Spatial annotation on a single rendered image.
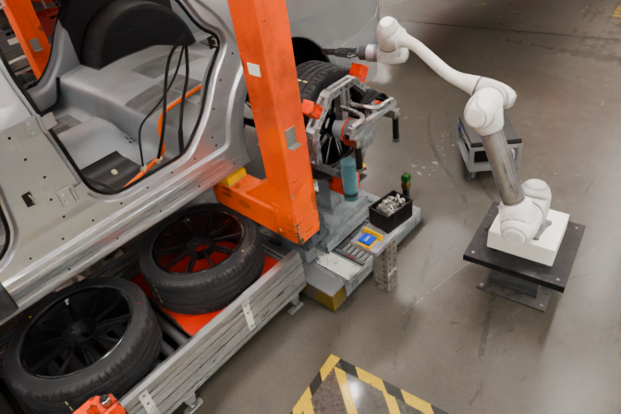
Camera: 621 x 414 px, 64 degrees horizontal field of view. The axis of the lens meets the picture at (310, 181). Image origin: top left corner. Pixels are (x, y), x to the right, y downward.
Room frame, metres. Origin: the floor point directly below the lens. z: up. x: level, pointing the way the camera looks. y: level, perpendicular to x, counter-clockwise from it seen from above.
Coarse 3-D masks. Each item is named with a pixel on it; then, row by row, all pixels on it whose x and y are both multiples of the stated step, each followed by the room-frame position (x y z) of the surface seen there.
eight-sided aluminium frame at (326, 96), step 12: (336, 84) 2.41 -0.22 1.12; (348, 84) 2.41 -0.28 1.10; (360, 84) 2.48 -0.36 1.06; (324, 96) 2.31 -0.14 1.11; (324, 108) 2.27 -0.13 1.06; (312, 120) 2.26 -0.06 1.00; (312, 132) 2.20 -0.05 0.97; (312, 144) 2.20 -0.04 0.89; (312, 156) 2.23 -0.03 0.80; (348, 156) 2.45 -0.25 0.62; (324, 168) 2.23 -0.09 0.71; (336, 168) 2.35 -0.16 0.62
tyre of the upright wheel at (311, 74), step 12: (312, 60) 2.66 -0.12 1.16; (300, 72) 2.50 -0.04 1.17; (312, 72) 2.47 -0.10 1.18; (324, 72) 2.44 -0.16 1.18; (336, 72) 2.47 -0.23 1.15; (348, 72) 2.54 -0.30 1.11; (300, 84) 2.40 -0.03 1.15; (312, 84) 2.37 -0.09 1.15; (324, 84) 2.40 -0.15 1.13; (300, 96) 2.33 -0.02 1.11; (312, 96) 2.33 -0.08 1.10; (360, 96) 2.61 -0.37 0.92; (312, 168) 2.28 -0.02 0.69
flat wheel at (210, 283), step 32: (160, 224) 2.24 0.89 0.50; (192, 224) 2.27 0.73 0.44; (224, 224) 2.17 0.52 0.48; (256, 224) 2.11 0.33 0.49; (160, 256) 2.06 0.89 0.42; (192, 256) 1.94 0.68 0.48; (256, 256) 1.93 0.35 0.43; (160, 288) 1.77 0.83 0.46; (192, 288) 1.72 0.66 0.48; (224, 288) 1.75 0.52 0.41
